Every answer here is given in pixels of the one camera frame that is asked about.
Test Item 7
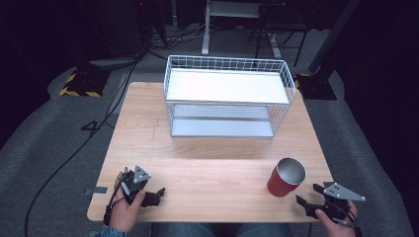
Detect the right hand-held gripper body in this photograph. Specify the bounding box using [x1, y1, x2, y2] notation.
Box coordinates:
[304, 181, 367, 225]

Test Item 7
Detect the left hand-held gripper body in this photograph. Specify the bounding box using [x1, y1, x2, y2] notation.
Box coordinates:
[120, 164, 152, 206]

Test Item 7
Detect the red cup with metal inside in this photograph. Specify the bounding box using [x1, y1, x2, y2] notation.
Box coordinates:
[267, 157, 307, 198]

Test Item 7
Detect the white wire shelf rack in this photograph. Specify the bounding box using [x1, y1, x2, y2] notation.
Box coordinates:
[163, 54, 296, 139]

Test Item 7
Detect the person's left hand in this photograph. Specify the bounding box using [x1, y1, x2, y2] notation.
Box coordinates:
[108, 171, 146, 233]

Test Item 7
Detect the person's right hand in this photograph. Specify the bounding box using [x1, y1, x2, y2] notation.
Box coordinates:
[313, 198, 360, 237]

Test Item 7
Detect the grey tape strip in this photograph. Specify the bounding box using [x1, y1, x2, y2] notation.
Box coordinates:
[84, 186, 109, 198]

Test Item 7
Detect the person's left leg in jeans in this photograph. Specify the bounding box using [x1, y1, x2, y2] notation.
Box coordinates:
[156, 222, 213, 237]

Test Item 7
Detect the person's leg in jeans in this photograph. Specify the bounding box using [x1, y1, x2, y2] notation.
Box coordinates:
[236, 222, 294, 237]
[156, 222, 213, 237]

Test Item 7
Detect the person's right leg in jeans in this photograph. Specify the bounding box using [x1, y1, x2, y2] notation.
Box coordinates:
[236, 222, 294, 237]

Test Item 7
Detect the slanted black pole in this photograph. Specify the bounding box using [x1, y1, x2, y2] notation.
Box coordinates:
[307, 0, 363, 75]

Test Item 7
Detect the dark stand column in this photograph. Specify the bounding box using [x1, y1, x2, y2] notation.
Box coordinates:
[107, 0, 147, 58]

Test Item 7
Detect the black chair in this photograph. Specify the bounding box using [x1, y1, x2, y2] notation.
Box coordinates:
[246, 2, 310, 68]

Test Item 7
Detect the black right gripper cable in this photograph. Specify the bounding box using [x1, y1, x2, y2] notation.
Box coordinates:
[329, 200, 361, 229]

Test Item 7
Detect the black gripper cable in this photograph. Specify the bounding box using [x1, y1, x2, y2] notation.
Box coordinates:
[329, 200, 361, 229]
[103, 167, 130, 227]

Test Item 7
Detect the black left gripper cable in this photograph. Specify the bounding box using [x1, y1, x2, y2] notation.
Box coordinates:
[103, 167, 130, 227]

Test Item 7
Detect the long black floor cable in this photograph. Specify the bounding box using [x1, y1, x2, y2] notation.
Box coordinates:
[24, 60, 140, 237]

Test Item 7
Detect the black yellow striped base plate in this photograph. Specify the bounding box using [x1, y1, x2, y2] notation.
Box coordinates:
[58, 66, 113, 99]
[293, 72, 338, 101]

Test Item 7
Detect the bundle of floor cables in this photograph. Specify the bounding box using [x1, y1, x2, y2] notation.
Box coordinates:
[146, 20, 207, 62]

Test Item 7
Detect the white desk frame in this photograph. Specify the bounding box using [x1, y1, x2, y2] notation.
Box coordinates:
[201, 0, 284, 59]

